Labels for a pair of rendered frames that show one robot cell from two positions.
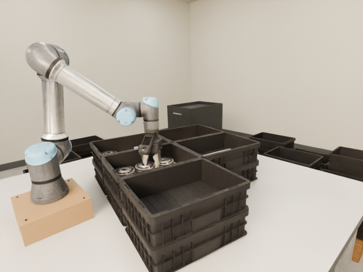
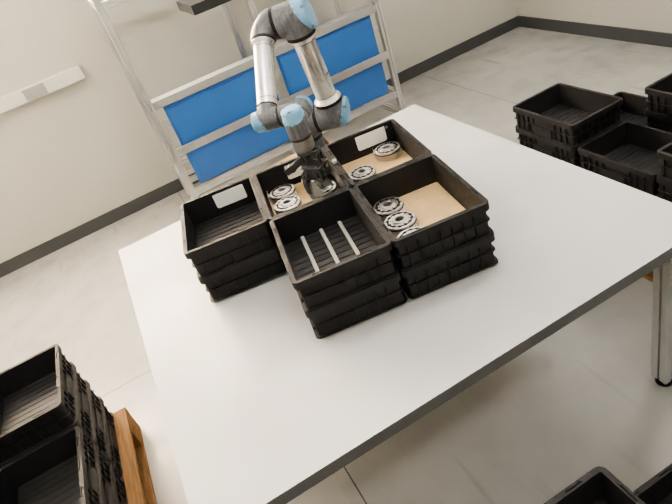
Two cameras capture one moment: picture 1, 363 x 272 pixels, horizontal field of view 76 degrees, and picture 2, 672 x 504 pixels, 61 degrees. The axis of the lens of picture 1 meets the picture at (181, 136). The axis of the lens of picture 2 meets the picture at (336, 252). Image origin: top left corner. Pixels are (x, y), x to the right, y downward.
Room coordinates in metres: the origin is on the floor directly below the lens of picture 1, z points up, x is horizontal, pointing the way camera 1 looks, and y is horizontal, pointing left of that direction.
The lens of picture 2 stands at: (1.91, -1.52, 1.83)
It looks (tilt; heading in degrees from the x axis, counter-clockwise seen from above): 33 degrees down; 116
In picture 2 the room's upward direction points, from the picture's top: 20 degrees counter-clockwise
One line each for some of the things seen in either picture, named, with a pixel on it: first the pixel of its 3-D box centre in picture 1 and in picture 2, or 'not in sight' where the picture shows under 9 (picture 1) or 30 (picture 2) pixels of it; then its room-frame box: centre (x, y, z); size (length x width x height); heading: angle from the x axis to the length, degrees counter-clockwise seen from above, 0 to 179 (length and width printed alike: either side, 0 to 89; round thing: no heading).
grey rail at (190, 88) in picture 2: not in sight; (267, 54); (0.22, 1.96, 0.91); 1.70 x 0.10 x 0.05; 41
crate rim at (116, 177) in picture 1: (150, 159); (298, 182); (1.04, 0.15, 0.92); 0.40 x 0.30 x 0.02; 121
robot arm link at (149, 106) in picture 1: (149, 109); (295, 122); (1.11, 0.15, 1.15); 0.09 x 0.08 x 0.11; 97
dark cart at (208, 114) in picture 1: (195, 136); not in sight; (3.07, -0.19, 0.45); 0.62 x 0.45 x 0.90; 131
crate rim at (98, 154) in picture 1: (129, 143); (374, 152); (1.30, 0.30, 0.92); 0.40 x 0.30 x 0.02; 121
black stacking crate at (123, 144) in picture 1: (130, 152); (378, 164); (1.30, 0.30, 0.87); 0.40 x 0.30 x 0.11; 121
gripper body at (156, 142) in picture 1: (152, 140); (312, 163); (1.12, 0.15, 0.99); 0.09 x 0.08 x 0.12; 166
